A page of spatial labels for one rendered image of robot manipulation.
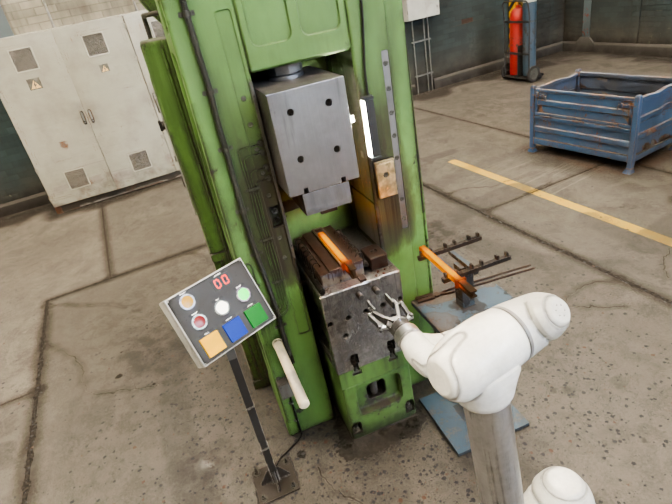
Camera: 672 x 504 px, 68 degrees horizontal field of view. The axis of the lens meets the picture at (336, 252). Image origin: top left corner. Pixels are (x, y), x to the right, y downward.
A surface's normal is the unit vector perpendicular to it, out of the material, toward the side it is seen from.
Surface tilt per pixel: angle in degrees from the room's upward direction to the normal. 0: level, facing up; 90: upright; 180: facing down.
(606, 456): 0
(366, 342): 90
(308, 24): 90
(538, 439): 0
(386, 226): 90
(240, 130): 90
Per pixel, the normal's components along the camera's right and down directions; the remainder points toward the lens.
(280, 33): 0.34, 0.41
